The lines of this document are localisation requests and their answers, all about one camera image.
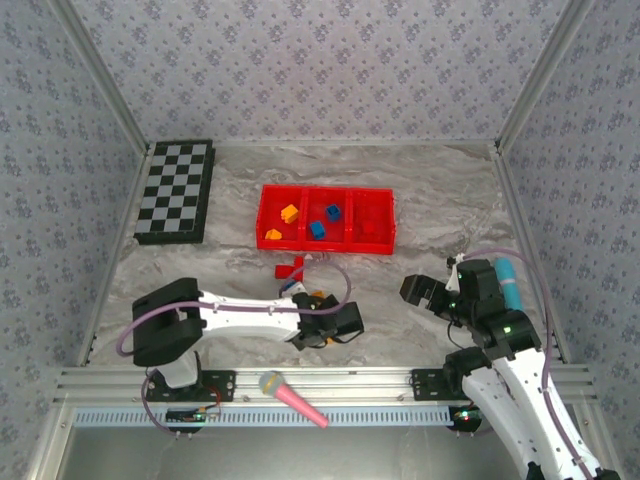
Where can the long red lego brick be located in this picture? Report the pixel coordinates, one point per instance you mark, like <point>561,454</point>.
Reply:
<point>298,265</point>

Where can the aluminum side rail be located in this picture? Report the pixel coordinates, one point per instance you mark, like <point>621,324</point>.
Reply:
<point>522,225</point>
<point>117,255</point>

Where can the blue lego brick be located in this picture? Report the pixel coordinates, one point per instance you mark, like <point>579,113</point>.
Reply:
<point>333,212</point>
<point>317,229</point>
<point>288,287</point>

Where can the pink toy microphone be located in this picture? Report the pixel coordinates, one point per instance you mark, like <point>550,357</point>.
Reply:
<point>295,400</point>

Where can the black white checkered board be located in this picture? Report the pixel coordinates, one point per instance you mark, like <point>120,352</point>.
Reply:
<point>172,190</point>

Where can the small circuit board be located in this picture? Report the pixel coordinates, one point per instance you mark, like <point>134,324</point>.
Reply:
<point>192,416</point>
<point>467,417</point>

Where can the aluminum front rail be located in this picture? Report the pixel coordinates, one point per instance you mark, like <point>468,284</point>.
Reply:
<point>350,382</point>

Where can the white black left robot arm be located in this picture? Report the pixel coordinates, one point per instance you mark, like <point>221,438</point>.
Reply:
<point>240,320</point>

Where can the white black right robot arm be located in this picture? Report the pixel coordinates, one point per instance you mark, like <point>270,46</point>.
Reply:
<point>525,410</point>

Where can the yellow lego brick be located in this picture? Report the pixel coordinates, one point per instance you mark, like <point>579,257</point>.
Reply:
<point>273,234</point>
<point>289,213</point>

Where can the red plastic bin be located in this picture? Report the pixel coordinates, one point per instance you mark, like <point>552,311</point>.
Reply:
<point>380,210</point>
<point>272,200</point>

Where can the aluminum frame post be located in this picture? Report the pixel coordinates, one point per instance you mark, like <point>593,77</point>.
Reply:
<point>101,70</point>
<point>544,70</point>

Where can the red sloped lego brick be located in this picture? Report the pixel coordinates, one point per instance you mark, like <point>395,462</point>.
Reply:
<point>285,270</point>

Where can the teal plastic cylinder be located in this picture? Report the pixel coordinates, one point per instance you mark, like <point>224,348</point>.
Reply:
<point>509,285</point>

